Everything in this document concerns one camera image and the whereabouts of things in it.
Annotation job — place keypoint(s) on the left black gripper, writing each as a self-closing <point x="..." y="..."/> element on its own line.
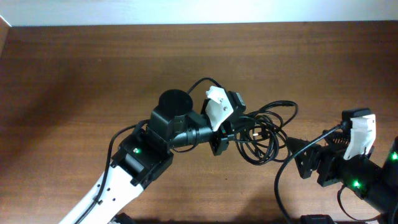
<point x="224" y="131"/>

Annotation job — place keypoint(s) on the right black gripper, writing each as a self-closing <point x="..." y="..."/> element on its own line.
<point x="324" y="168"/>

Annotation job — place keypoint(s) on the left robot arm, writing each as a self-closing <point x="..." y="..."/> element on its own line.
<point x="146" y="153"/>

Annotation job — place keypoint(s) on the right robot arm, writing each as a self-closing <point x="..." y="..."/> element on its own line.
<point x="376" y="185"/>

